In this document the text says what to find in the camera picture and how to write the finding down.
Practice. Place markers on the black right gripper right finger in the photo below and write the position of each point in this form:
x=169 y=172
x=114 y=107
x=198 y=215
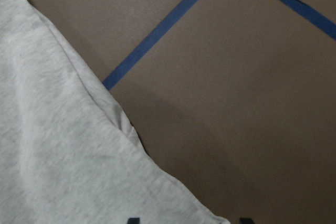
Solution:
x=246 y=221

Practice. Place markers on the grey cartoon print t-shirt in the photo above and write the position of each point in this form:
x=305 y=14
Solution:
x=69 y=154

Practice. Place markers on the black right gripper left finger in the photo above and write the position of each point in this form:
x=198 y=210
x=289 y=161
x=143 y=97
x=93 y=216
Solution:
x=133 y=220

